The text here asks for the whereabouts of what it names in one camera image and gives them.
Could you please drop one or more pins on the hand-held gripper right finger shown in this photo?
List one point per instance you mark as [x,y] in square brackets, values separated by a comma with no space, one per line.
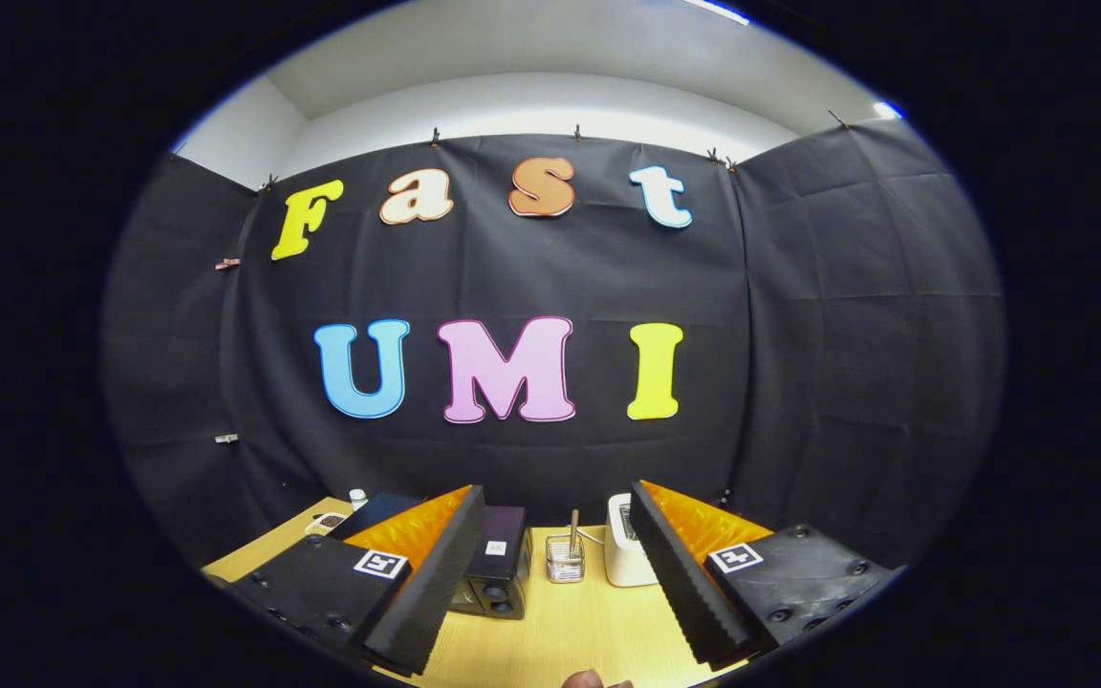
[684,592]

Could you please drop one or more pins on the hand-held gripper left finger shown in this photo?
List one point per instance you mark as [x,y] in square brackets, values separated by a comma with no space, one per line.
[436,592]

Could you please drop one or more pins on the black toaster oven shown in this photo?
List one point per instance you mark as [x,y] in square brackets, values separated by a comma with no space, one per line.
[498,573]

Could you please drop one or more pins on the cream white toaster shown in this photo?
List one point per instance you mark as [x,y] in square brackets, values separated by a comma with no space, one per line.
[622,554]

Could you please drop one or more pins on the small white bottle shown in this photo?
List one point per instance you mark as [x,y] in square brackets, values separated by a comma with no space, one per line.
[357,499]

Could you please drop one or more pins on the wooden stick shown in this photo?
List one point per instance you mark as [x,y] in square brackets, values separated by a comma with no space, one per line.
[574,530]

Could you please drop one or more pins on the white divided snack dish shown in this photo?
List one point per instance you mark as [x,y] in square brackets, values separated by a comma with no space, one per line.
[326,523]

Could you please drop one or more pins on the row of black cloth clips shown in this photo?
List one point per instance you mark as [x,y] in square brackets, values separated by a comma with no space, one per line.
[434,138]

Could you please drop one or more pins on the small ceiling light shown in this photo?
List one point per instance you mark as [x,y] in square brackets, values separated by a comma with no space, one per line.
[888,110]

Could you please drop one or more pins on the long ceiling light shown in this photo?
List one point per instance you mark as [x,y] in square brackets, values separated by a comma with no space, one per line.
[718,10]

